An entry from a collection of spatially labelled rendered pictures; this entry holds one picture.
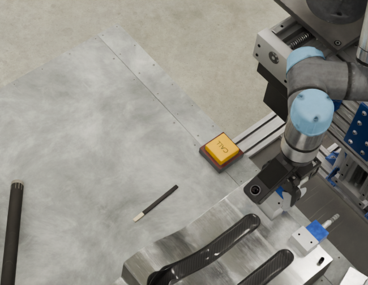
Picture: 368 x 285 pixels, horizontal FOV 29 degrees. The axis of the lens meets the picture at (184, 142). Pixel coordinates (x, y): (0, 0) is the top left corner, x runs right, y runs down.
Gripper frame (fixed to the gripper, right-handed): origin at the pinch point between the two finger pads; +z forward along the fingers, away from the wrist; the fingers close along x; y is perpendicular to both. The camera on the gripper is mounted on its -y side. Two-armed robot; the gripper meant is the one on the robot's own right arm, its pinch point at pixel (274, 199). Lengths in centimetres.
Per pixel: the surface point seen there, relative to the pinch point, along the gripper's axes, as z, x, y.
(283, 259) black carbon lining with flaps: 4.1, -10.8, -6.5
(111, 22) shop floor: 93, 130, 47
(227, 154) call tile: 8.8, 18.4, 3.6
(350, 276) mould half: 7.1, -22.3, 3.7
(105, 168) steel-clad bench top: 12.5, 35.1, -21.0
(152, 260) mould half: -0.9, 4.9, -30.4
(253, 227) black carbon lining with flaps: 3.9, -1.1, -6.5
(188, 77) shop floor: 93, 88, 55
